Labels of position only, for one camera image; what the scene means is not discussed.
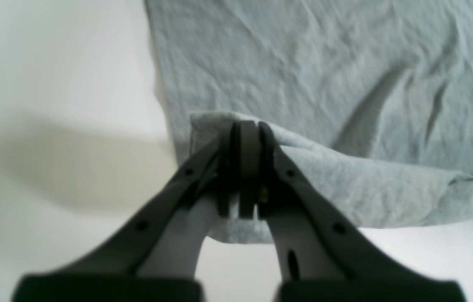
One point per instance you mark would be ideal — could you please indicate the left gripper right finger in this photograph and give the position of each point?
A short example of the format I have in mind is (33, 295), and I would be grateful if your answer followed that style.
(322, 256)

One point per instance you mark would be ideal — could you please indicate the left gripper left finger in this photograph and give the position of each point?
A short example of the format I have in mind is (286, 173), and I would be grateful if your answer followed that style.
(153, 257)

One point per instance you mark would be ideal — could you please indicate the grey t-shirt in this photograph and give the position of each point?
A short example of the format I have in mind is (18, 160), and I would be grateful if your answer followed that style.
(372, 99)

